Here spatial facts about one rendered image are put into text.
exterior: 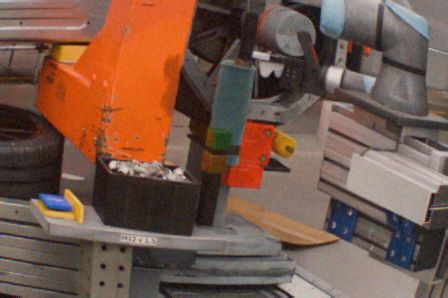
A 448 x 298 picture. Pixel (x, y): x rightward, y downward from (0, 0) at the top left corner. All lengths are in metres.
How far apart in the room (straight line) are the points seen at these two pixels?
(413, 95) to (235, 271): 1.24
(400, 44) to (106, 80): 0.72
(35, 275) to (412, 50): 1.12
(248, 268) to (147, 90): 0.92
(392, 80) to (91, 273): 0.78
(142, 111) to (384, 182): 0.71
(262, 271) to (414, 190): 1.42
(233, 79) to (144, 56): 0.49
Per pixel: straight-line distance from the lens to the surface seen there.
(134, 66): 2.45
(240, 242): 3.24
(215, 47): 3.22
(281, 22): 2.90
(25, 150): 2.64
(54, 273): 2.61
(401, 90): 2.16
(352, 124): 2.25
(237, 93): 2.90
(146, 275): 2.84
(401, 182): 1.94
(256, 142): 3.09
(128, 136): 2.48
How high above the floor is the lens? 1.09
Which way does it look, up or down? 11 degrees down
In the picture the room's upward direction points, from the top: 10 degrees clockwise
